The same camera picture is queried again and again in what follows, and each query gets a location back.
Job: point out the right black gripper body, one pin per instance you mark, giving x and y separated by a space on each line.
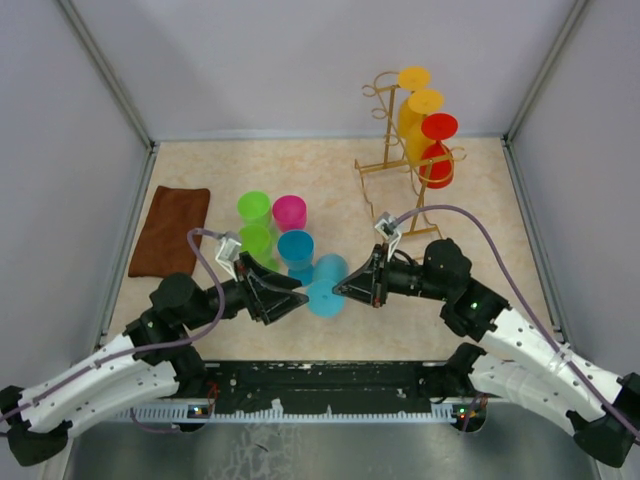
382 285

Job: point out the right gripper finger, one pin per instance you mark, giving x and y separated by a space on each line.
367 273
363 291

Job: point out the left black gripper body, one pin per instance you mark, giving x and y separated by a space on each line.
248 287

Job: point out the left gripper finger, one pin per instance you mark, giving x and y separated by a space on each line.
279 305
260 277

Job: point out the blue wine glass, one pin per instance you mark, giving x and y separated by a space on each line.
296 249
329 270

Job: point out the green wine glass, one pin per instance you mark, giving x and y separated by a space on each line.
257 241
254 207

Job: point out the pink wine glass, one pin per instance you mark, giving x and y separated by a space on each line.
290 213

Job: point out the red wine glass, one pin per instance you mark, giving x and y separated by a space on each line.
437 167

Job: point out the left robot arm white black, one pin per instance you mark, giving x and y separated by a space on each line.
153 358

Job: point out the yellow wine glass front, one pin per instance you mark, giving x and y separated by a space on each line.
426 102

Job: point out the yellow wine glass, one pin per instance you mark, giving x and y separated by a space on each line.
426 102
411 79

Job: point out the yellow wine glass back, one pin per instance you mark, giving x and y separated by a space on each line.
411 79

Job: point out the brown folded cloth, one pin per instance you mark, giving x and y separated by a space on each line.
162 247

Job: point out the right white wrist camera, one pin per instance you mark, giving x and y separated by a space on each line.
387 226

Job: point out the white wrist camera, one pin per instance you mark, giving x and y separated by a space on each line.
228 250
387 226

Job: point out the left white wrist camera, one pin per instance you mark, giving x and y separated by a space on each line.
228 250

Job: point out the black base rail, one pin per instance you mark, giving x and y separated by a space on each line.
337 390

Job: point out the gold wire glass rack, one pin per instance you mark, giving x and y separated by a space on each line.
389 97

